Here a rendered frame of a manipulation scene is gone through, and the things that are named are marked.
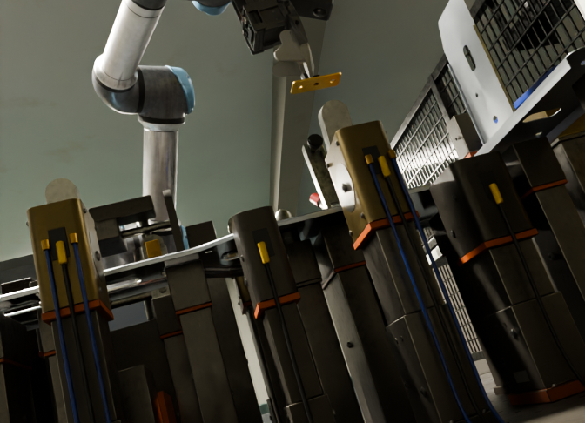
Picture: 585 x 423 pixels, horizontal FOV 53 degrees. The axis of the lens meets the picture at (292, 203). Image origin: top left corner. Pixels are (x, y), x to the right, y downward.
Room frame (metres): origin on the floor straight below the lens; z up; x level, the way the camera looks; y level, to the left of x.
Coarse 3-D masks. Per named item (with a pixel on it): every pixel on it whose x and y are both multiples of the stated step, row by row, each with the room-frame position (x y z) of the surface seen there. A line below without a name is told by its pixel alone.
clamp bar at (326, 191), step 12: (312, 144) 1.00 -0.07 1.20; (312, 156) 1.04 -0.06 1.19; (324, 156) 1.03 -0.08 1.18; (312, 168) 1.02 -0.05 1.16; (324, 168) 1.03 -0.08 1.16; (324, 180) 1.03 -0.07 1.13; (324, 192) 1.01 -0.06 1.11; (336, 192) 1.02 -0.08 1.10; (324, 204) 1.02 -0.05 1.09; (336, 204) 1.03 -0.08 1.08
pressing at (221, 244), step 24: (312, 216) 0.74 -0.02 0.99; (336, 216) 0.81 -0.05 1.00; (432, 216) 0.99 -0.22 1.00; (216, 240) 0.73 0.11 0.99; (312, 240) 0.90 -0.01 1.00; (144, 264) 0.72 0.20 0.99; (168, 264) 0.78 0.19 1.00; (216, 264) 0.86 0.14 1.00; (240, 264) 0.90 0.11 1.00; (120, 288) 0.84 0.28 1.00; (144, 288) 0.85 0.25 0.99; (24, 312) 0.80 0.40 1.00
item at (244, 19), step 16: (240, 0) 0.86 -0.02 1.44; (256, 0) 0.86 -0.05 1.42; (272, 0) 0.84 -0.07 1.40; (288, 0) 0.84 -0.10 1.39; (240, 16) 0.85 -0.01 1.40; (256, 16) 0.83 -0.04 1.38; (272, 16) 0.84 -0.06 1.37; (256, 32) 0.84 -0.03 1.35; (272, 32) 0.86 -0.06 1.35; (256, 48) 0.88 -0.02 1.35
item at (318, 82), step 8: (296, 80) 0.85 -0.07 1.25; (304, 80) 0.86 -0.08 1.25; (312, 80) 0.86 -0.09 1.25; (320, 80) 0.87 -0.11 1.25; (328, 80) 0.88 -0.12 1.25; (336, 80) 0.89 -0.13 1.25; (296, 88) 0.88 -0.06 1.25; (304, 88) 0.88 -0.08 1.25; (312, 88) 0.89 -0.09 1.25; (320, 88) 0.90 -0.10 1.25
